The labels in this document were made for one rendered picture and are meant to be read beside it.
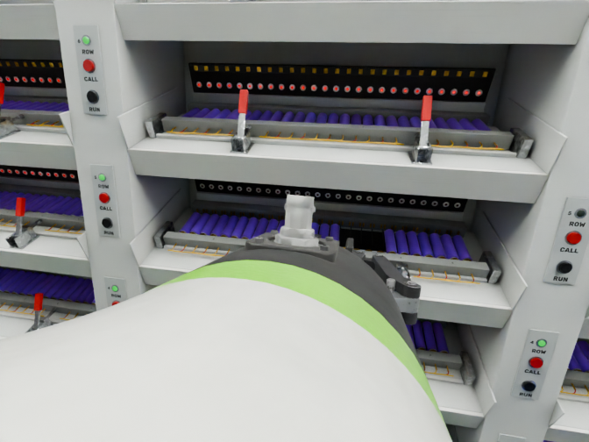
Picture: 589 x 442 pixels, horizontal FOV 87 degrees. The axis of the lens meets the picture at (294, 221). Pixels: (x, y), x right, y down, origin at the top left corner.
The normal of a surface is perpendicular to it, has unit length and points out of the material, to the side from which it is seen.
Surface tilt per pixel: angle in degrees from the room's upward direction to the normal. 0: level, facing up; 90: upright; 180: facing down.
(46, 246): 20
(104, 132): 90
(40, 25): 110
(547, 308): 90
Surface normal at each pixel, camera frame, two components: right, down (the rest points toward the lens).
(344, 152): -0.01, -0.82
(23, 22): -0.16, 0.58
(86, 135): -0.15, 0.26
